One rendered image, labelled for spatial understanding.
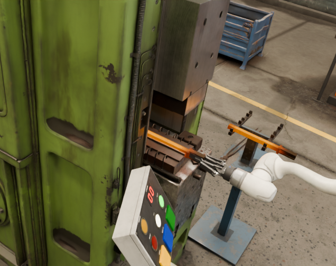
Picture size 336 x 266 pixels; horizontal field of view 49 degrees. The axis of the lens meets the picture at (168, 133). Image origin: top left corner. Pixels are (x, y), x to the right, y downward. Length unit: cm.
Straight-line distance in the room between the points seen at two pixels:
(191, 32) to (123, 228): 74
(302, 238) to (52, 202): 192
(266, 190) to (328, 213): 174
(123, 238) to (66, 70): 73
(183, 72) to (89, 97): 39
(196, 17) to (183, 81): 26
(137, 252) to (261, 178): 76
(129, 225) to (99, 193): 50
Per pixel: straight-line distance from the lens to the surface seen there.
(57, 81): 162
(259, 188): 173
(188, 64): 144
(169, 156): 181
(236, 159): 238
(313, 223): 327
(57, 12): 151
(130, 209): 126
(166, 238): 139
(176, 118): 208
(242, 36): 548
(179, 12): 141
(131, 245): 121
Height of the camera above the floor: 210
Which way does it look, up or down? 34 degrees down
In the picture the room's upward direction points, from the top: 10 degrees clockwise
